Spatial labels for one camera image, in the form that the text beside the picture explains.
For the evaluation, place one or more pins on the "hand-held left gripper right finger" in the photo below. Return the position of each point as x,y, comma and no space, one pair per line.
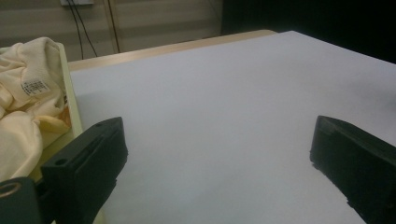
358,161

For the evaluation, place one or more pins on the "pale metal post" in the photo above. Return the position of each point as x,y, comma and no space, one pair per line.
109,34

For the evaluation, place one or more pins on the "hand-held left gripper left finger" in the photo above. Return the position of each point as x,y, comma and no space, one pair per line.
84,161

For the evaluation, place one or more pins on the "white table mat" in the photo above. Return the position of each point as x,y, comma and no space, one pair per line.
224,109

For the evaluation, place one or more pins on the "cream garment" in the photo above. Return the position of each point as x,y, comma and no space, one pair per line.
21,124

